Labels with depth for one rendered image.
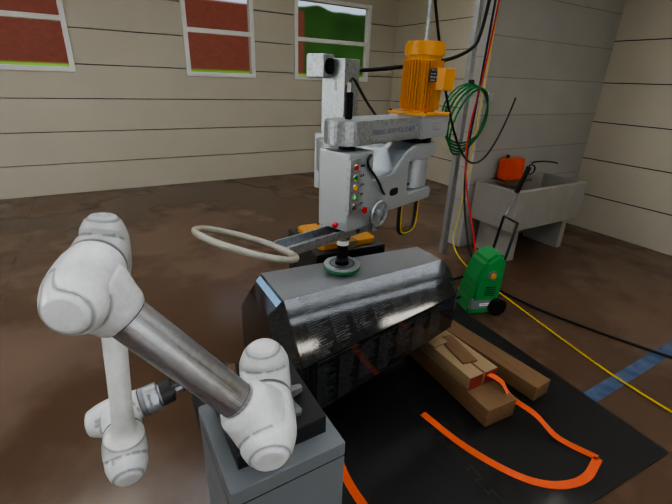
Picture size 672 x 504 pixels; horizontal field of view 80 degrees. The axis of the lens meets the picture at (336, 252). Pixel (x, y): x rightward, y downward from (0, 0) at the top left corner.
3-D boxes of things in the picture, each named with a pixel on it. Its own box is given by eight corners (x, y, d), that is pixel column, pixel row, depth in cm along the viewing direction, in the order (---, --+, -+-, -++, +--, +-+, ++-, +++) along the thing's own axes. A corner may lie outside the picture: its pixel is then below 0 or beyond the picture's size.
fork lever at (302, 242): (356, 222, 254) (357, 214, 252) (381, 229, 242) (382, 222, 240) (269, 247, 206) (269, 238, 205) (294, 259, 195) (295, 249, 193)
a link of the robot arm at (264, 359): (288, 374, 145) (286, 325, 135) (293, 415, 130) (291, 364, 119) (242, 380, 142) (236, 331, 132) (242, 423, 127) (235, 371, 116)
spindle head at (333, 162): (358, 214, 255) (362, 142, 238) (386, 223, 242) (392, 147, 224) (317, 227, 231) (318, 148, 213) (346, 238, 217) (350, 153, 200)
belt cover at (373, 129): (413, 136, 278) (416, 111, 271) (446, 141, 262) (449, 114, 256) (312, 150, 212) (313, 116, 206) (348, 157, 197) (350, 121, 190)
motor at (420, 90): (411, 111, 270) (418, 44, 254) (453, 115, 251) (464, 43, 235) (386, 112, 251) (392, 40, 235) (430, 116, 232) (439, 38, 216)
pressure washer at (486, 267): (484, 296, 398) (501, 212, 364) (505, 315, 367) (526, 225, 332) (451, 299, 391) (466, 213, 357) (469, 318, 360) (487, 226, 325)
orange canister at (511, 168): (490, 180, 498) (495, 153, 485) (516, 177, 522) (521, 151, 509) (505, 184, 481) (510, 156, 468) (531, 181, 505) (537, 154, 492)
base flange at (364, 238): (296, 230, 340) (296, 224, 338) (347, 223, 361) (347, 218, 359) (320, 251, 300) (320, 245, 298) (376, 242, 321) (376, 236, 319)
